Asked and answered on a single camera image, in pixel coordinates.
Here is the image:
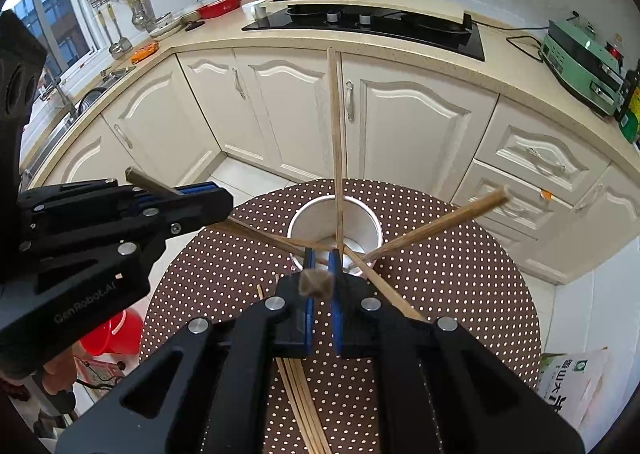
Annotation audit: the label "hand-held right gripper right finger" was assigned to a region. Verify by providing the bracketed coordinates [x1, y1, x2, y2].
[327, 248, 586, 454]

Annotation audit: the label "hanging metal spoon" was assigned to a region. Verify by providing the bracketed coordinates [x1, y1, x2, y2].
[131, 0, 157, 32]

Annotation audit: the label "bunch of wooden chopsticks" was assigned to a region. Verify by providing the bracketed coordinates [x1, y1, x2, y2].
[256, 274, 333, 454]

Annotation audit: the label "dark glass bottle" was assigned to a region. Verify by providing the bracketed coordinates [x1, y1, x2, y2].
[617, 70, 640, 125]

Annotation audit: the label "hanging metal ladle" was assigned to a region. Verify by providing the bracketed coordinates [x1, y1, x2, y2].
[97, 6, 133, 60]

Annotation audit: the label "brown polka dot tablecloth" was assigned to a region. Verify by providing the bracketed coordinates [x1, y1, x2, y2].
[139, 178, 543, 454]

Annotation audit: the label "green bottle yellow cap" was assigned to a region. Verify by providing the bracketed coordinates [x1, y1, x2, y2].
[620, 106, 640, 145]

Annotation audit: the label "black power cable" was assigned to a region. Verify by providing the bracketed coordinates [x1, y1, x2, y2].
[472, 21, 551, 62]

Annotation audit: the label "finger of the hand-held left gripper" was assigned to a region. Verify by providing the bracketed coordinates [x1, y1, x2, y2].
[20, 190, 235, 285]
[17, 178, 223, 235]

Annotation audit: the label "metal faucet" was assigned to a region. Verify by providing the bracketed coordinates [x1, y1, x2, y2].
[47, 76, 78, 122]

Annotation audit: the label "single wooden chopstick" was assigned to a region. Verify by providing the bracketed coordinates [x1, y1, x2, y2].
[298, 269, 332, 300]
[124, 166, 313, 257]
[344, 251, 428, 324]
[362, 184, 512, 265]
[326, 47, 347, 255]

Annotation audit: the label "black glass gas hob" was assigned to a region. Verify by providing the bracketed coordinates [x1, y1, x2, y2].
[241, 4, 486, 62]

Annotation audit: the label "white rice bag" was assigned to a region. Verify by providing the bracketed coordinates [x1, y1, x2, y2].
[536, 346, 612, 432]

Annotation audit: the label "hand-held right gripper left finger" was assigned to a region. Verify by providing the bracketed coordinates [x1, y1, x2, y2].
[54, 248, 317, 454]

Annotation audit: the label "round metal plate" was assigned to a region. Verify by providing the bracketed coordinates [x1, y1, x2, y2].
[77, 86, 108, 115]

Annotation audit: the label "cream base cabinets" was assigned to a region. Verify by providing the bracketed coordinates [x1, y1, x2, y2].
[20, 46, 640, 285]

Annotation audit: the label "stainless steel sink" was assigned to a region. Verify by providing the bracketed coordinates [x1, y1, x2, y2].
[20, 66, 136, 170]

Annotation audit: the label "stack of white bowls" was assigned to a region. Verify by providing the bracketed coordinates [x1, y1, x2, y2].
[148, 11, 183, 38]

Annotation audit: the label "beige kitchen countertop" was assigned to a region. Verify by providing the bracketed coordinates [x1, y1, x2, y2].
[20, 0, 640, 170]

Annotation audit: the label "person's left hand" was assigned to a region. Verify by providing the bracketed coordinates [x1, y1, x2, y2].
[41, 359, 77, 396]

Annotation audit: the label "green electric cooker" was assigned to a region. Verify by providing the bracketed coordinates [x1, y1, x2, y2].
[539, 11, 628, 117]

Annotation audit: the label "pink cylindrical cup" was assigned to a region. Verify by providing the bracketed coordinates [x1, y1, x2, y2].
[287, 194, 385, 277]

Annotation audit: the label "red plastic basket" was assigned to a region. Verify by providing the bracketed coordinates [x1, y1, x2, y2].
[196, 0, 242, 20]

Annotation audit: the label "red plastic bucket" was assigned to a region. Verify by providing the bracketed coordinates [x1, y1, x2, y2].
[79, 309, 144, 357]

